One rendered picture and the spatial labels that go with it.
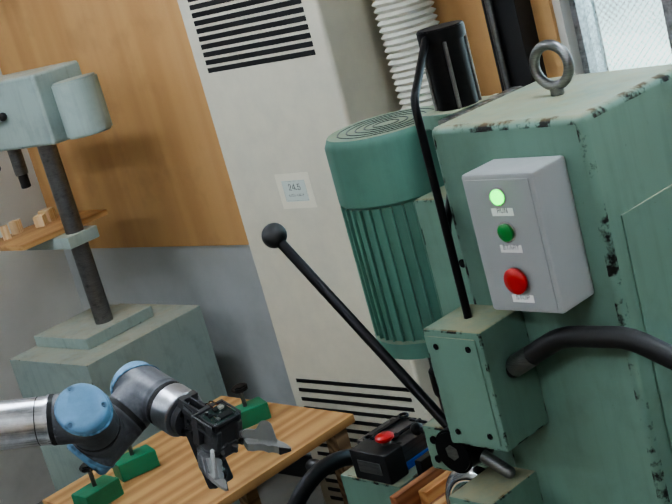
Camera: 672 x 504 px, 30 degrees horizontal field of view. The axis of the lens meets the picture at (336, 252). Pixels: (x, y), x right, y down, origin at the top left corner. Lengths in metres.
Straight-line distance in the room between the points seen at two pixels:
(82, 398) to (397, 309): 0.73
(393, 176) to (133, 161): 2.84
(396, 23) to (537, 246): 1.87
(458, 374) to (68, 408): 0.92
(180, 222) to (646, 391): 3.03
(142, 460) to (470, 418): 2.02
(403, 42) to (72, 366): 1.51
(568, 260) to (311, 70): 1.94
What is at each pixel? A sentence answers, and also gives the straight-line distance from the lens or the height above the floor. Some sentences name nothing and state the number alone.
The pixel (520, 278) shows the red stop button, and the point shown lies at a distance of 1.36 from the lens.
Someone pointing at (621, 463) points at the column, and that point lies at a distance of 1.49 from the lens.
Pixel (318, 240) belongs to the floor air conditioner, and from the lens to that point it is 3.41.
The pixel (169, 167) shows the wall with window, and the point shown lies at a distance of 4.25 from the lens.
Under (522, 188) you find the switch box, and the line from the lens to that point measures 1.32.
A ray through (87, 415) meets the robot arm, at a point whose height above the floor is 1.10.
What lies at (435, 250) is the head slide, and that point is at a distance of 1.59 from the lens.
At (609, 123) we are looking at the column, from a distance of 1.37.
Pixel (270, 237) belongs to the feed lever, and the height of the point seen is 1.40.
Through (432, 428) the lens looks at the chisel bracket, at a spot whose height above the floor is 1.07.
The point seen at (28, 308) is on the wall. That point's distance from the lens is 4.88.
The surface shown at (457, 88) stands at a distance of 1.55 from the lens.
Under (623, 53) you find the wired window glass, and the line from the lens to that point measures 3.12.
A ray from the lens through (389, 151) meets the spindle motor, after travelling 1.59.
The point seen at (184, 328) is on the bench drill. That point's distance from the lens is 4.12.
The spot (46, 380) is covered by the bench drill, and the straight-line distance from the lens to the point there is 4.13.
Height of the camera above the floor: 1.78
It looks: 14 degrees down
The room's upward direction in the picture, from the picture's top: 15 degrees counter-clockwise
